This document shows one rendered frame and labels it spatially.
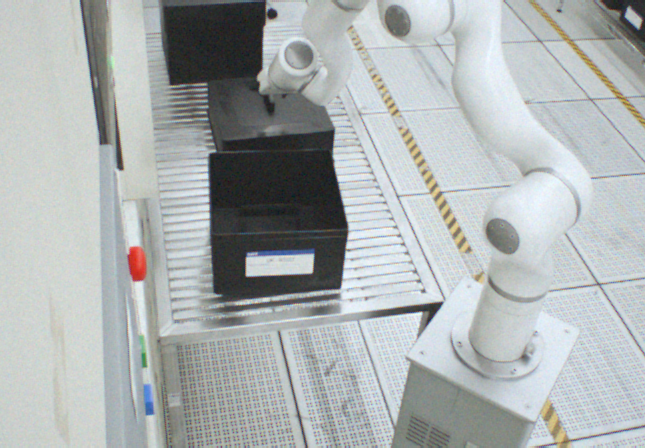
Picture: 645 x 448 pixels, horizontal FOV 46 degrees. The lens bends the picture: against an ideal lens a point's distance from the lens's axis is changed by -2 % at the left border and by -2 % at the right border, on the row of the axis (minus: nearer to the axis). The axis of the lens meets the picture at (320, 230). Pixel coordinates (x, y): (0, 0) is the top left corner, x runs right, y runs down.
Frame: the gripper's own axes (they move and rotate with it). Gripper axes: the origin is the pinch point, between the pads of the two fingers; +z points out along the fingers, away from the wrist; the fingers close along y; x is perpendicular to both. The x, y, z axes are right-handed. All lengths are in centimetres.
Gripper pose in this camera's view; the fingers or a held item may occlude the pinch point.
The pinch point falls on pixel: (274, 91)
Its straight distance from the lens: 193.2
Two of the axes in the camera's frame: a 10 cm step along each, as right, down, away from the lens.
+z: -2.2, 0.6, 9.7
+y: -9.7, 1.0, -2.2
